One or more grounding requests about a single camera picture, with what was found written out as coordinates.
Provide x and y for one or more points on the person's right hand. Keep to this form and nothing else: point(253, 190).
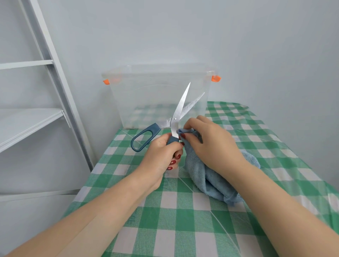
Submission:
point(217, 148)

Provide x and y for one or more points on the person's left hand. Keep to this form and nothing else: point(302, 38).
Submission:
point(156, 159)

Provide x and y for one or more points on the blue microfibre cloth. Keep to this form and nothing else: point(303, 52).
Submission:
point(206, 180)

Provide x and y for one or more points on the person's left forearm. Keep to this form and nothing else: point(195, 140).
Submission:
point(79, 222)

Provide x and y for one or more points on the person's right forearm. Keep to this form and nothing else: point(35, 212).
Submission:
point(286, 217)

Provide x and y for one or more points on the clear plastic storage box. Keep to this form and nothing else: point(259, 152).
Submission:
point(143, 98)

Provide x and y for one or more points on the green white checkered tablecloth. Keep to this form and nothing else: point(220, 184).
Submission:
point(185, 219)

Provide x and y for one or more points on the white metal shelf rack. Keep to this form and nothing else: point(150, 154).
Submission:
point(26, 121)

